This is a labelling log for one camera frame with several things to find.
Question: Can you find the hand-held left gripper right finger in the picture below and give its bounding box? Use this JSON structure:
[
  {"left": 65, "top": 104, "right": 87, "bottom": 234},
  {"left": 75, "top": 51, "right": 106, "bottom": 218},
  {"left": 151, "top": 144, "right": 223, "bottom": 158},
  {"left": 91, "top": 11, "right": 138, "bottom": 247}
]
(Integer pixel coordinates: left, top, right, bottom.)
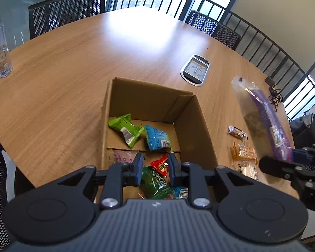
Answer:
[{"left": 168, "top": 153, "right": 255, "bottom": 209}]

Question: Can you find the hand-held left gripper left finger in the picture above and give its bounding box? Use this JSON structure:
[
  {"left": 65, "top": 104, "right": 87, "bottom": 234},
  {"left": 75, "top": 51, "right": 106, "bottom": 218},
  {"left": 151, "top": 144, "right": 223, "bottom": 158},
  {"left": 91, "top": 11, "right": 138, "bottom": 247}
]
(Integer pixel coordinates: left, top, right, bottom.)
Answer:
[{"left": 52, "top": 153, "right": 144, "bottom": 210}]

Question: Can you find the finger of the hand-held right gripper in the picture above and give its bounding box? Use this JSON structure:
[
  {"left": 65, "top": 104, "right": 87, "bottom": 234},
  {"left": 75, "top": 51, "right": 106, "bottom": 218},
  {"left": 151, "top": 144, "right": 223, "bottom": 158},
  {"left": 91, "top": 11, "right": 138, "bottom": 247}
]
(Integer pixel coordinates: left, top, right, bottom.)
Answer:
[
  {"left": 259, "top": 156, "right": 305, "bottom": 180},
  {"left": 291, "top": 144, "right": 315, "bottom": 164}
]

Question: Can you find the red snack packet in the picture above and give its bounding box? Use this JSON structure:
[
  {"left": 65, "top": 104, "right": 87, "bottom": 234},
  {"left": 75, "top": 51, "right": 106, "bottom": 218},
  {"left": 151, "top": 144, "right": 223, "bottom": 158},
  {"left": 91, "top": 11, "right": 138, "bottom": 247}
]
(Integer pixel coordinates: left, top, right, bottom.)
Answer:
[{"left": 150, "top": 154, "right": 171, "bottom": 179}]

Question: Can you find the pink brown snack packet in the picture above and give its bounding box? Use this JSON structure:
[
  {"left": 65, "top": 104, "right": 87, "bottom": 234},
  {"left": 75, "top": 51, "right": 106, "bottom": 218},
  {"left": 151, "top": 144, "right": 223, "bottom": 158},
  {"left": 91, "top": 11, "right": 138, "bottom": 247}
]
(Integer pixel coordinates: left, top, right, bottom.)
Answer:
[{"left": 108, "top": 150, "right": 138, "bottom": 164}]

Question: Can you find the dark green snack packet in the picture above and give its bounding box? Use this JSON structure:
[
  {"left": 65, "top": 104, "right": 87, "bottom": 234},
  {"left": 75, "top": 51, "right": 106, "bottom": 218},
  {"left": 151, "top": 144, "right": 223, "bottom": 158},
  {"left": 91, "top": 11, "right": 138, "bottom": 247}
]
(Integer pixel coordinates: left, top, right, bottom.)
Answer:
[{"left": 139, "top": 166, "right": 174, "bottom": 200}]

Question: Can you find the blue snack packet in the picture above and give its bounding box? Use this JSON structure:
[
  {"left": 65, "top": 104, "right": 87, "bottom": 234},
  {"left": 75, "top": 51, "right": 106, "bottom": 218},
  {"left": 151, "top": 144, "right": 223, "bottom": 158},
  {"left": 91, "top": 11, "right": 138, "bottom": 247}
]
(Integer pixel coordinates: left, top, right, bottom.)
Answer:
[
  {"left": 171, "top": 186, "right": 189, "bottom": 200},
  {"left": 144, "top": 125, "right": 172, "bottom": 151}
]

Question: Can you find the clear biscuit packet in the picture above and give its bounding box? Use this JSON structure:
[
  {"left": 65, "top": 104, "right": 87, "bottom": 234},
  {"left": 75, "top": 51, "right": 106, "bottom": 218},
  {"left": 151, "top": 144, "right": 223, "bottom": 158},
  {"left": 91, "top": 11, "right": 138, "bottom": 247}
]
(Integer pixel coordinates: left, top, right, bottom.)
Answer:
[{"left": 236, "top": 161, "right": 260, "bottom": 181}]

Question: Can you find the orange biscuit packet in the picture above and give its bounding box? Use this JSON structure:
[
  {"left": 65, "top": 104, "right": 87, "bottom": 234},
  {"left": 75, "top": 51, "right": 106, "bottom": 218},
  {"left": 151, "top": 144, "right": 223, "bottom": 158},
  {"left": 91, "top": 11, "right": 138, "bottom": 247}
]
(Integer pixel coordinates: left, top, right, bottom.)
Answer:
[{"left": 231, "top": 142, "right": 258, "bottom": 162}]

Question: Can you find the brown cardboard box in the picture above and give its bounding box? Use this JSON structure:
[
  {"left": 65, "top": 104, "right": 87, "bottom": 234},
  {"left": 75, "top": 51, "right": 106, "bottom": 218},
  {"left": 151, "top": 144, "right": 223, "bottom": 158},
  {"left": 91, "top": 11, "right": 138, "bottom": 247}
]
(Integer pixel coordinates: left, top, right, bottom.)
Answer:
[{"left": 101, "top": 77, "right": 218, "bottom": 205}]

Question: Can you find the purple snack packet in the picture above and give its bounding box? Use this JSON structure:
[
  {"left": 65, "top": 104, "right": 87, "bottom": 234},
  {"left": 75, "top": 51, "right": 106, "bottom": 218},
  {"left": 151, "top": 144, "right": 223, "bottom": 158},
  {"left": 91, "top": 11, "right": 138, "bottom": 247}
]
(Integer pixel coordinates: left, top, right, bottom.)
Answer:
[{"left": 231, "top": 76, "right": 294, "bottom": 163}]

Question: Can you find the small clear nut packet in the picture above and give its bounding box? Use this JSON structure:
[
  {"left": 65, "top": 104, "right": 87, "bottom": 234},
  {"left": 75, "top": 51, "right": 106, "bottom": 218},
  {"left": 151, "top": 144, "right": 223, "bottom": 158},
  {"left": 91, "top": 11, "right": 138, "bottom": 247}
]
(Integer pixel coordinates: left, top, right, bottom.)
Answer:
[{"left": 227, "top": 125, "right": 248, "bottom": 140}]

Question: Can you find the light green snack packet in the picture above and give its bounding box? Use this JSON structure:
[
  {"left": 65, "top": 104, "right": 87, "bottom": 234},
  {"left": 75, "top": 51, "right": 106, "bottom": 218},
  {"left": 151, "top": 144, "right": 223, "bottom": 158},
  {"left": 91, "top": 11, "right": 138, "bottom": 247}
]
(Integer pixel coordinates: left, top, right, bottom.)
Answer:
[{"left": 108, "top": 113, "right": 145, "bottom": 148}]

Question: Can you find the black metal railing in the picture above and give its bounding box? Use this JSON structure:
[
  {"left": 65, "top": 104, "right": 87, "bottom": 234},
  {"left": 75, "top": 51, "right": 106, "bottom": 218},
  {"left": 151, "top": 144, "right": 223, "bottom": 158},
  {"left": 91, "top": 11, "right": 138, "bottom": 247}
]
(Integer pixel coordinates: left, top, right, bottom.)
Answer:
[{"left": 105, "top": 0, "right": 315, "bottom": 121}]

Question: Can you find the clear water bottle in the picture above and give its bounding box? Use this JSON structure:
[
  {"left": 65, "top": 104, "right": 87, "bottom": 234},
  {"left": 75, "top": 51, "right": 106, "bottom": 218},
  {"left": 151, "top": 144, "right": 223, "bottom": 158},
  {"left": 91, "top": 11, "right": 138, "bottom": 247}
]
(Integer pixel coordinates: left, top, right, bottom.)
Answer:
[{"left": 0, "top": 16, "right": 13, "bottom": 79}]

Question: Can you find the black power adapter with cable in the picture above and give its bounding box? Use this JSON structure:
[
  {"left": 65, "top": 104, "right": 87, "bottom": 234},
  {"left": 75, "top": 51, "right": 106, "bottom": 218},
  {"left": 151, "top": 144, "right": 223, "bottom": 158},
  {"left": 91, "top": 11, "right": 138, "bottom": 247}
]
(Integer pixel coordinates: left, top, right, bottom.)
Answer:
[{"left": 265, "top": 76, "right": 284, "bottom": 111}]

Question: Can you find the grey table cable port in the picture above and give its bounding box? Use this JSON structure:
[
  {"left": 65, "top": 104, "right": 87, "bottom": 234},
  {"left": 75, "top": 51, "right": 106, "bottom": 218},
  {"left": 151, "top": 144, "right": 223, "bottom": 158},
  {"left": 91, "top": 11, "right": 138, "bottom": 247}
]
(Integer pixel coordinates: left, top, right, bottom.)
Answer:
[{"left": 180, "top": 55, "right": 210, "bottom": 86}]

